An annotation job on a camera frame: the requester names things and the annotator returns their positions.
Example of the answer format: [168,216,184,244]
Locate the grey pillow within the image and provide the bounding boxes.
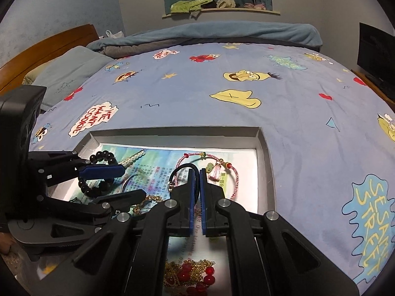
[23,46,115,112]

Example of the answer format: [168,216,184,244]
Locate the black bead bracelet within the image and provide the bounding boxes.
[77,150,118,198]

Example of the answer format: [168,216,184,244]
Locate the silver wire bangle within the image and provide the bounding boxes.
[121,174,138,197]

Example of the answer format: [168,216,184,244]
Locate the grey blanket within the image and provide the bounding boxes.
[103,38,193,59]

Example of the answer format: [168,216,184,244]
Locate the pink cord bracelet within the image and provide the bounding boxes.
[175,152,241,201]

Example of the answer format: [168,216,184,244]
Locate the grey cardboard tray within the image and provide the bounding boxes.
[46,126,277,296]

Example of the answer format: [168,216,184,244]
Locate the red bead gold necklace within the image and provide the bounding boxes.
[163,258,217,296]

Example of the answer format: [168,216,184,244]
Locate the person's left hand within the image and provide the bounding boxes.
[0,233,14,255]

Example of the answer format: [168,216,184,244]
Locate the pearl strand bracelet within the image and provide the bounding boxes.
[118,149,146,167]

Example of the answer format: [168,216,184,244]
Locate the black hair tie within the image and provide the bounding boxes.
[167,163,200,192]

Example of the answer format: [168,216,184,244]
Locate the gold chain bracelet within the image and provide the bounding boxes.
[132,194,165,216]

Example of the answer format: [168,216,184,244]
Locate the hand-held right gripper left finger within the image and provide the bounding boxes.
[32,168,201,296]

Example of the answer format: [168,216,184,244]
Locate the black monitor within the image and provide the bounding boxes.
[357,22,395,92]

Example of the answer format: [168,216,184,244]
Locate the wooden monitor stand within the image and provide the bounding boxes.
[351,69,395,112]

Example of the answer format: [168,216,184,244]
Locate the green cloth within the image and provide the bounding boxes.
[170,0,214,15]

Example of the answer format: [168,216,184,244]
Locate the wooden window shelf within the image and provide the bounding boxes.
[162,7,281,19]

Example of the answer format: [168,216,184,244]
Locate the printed paper sheet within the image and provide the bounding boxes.
[66,143,258,296]

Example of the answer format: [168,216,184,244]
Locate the blue cartoon printed bedsheet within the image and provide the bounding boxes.
[29,41,395,287]

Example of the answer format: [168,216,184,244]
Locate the wooden headboard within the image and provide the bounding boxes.
[0,23,100,95]

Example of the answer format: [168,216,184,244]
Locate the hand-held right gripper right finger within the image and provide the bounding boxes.
[199,168,361,296]

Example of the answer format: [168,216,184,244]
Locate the blue blanket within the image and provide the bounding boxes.
[86,21,323,57]

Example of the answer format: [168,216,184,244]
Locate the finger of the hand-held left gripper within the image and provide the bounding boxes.
[37,189,148,241]
[29,150,126,189]

